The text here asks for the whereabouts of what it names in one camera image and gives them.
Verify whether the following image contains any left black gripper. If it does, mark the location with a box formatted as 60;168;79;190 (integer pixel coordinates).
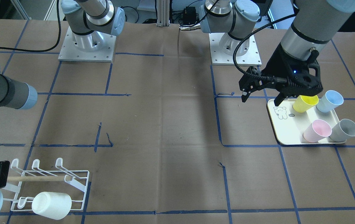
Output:
239;44;323;107

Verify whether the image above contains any white cup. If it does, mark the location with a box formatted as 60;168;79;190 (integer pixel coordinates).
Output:
32;192;72;220

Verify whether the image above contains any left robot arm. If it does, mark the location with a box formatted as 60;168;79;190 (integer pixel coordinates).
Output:
199;0;355;106

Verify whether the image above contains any yellow cup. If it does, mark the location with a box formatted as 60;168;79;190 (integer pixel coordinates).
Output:
293;95;319;113

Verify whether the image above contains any pink cup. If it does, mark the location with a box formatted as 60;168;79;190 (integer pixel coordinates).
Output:
303;119;332;143

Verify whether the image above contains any grey cup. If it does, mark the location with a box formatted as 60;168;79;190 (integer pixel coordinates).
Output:
329;119;355;142

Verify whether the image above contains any cream plastic tray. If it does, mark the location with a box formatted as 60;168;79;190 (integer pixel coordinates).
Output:
267;98;340;146

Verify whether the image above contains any black power box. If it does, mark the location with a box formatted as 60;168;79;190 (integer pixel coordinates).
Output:
182;6;196;25

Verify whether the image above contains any black braided cable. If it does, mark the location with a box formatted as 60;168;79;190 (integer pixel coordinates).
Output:
233;14;296;77

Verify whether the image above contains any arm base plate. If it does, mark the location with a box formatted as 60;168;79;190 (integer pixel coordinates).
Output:
209;33;262;66
58;27;117;63

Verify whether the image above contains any white wire cup rack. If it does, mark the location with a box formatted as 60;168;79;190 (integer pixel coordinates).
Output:
2;158;90;212

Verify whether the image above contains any aluminium frame post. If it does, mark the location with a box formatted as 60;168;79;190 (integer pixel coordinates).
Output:
155;0;172;27

